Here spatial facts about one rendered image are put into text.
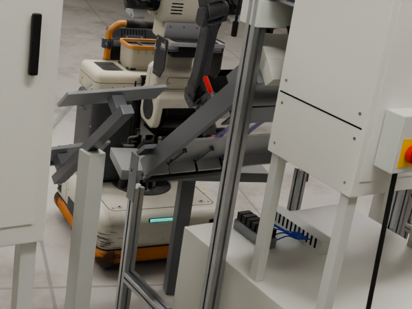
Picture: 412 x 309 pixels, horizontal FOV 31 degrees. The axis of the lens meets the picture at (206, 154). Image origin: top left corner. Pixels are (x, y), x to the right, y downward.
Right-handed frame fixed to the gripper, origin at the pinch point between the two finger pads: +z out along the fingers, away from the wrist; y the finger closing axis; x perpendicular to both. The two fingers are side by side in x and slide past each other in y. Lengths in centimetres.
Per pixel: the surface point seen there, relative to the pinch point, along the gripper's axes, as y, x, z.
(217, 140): -13.0, -20.4, 2.4
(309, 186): 149, 123, -17
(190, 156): -16.4, -7.1, 2.2
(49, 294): -46, 75, 26
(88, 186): -61, -16, 12
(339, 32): -33, -105, 11
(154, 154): -33.1, -11.9, 2.2
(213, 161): -4.2, -2.5, 3.6
